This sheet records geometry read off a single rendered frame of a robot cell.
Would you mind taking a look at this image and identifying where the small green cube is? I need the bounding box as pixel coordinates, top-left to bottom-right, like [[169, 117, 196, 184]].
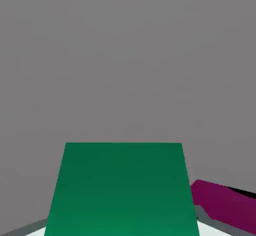
[[43, 142, 201, 236]]

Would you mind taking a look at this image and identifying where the large magenta box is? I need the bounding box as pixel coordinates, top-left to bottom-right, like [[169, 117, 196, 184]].
[[189, 178, 256, 236]]

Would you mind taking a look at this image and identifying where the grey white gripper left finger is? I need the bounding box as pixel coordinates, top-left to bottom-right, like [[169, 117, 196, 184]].
[[0, 217, 49, 236]]

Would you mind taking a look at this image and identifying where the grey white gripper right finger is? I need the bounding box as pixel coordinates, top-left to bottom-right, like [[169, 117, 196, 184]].
[[194, 204, 244, 236]]

